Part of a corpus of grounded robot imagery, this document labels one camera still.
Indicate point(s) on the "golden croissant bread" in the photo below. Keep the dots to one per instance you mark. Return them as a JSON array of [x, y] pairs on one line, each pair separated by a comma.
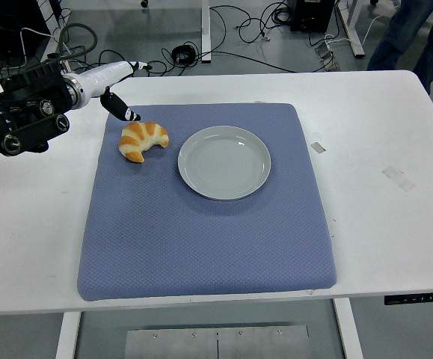
[[141, 136]]

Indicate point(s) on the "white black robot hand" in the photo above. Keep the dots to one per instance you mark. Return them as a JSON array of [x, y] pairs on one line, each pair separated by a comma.
[[102, 76]]

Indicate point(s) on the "small black equipment box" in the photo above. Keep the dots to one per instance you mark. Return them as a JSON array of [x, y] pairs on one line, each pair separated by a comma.
[[313, 15]]

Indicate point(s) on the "blue quilted mat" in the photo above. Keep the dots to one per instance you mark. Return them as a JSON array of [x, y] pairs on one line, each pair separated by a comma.
[[201, 243]]

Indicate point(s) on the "large grey tape strip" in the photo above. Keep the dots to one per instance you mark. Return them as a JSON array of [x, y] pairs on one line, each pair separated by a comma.
[[398, 178]]

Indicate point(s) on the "person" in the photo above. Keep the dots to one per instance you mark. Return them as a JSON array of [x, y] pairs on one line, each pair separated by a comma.
[[399, 37]]

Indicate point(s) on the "large black equipment box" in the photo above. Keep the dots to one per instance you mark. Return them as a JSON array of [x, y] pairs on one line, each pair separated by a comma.
[[6, 26]]

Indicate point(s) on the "grey foot pedal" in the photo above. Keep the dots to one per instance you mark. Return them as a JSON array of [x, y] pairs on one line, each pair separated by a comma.
[[326, 54]]

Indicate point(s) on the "white slanted desk leg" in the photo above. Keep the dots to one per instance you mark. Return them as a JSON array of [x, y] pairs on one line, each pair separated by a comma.
[[354, 37]]

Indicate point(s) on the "grey metal plate with screws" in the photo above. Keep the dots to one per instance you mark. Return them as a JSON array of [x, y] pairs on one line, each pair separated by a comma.
[[216, 344]]

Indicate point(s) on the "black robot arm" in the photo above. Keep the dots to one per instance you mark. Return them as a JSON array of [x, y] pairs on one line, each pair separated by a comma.
[[25, 112]]

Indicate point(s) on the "white table leg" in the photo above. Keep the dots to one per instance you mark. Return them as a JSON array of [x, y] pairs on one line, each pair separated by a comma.
[[67, 336], [349, 333]]

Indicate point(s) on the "black table control panel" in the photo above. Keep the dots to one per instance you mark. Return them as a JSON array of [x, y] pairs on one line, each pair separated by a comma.
[[418, 298]]

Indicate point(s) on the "grey round plate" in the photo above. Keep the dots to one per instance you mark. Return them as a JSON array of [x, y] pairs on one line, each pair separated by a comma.
[[223, 164]]

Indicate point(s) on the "small grey tape strip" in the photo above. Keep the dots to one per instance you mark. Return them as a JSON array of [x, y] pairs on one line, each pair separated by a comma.
[[318, 147]]

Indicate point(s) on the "white straight desk leg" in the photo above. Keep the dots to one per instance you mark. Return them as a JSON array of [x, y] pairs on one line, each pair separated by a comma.
[[205, 30]]

